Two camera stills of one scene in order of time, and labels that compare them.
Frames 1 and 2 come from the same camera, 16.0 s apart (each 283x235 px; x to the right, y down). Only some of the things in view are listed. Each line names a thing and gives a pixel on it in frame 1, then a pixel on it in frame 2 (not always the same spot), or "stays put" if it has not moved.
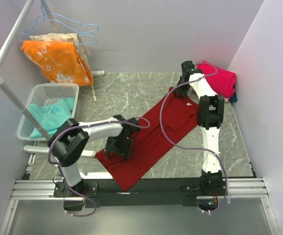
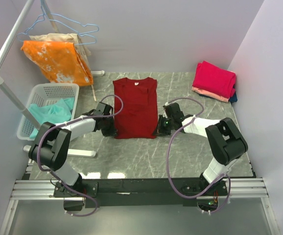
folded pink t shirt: [223, 81] stays put
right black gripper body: [182, 90] → [167, 126]
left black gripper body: [120, 146] → [109, 129]
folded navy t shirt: [233, 98] stays put
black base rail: [103, 192] stays put
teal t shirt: [50, 116] stays put
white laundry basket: [46, 94] stays put
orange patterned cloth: [60, 60] stays put
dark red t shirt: [178, 115] → [138, 118]
